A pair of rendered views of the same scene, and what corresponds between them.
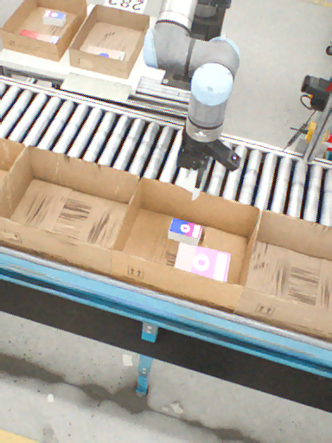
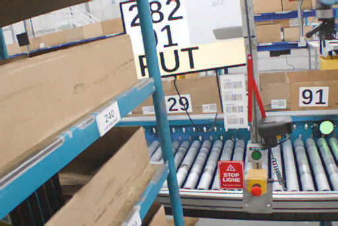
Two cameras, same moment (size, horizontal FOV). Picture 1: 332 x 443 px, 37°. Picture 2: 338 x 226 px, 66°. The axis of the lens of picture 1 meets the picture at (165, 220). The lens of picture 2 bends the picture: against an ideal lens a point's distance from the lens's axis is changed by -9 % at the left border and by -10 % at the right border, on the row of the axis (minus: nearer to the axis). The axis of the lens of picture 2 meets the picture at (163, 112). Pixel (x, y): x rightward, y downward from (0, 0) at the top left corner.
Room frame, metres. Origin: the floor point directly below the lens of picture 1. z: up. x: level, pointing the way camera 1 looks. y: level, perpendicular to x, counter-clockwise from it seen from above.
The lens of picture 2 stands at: (2.47, -0.68, 1.45)
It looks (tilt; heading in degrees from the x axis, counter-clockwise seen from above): 18 degrees down; 192
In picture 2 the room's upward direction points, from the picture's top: 9 degrees counter-clockwise
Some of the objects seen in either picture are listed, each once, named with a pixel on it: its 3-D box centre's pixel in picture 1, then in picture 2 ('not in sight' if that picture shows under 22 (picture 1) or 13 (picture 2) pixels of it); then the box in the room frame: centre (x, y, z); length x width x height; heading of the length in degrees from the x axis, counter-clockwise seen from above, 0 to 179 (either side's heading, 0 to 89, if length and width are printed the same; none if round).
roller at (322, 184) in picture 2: (230, 190); (316, 164); (1.28, -0.24, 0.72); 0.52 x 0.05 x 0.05; 171
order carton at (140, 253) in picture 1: (186, 243); (320, 89); (0.85, -0.07, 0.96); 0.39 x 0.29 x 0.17; 81
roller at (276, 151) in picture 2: (277, 203); (276, 164); (1.25, -0.43, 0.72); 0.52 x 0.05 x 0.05; 171
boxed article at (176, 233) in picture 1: (184, 232); not in sight; (0.92, -0.07, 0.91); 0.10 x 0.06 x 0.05; 81
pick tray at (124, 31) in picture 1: (111, 40); not in sight; (2.04, 0.38, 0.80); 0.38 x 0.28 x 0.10; 172
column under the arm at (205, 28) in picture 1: (198, 43); not in sight; (1.94, -0.03, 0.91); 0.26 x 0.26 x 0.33; 83
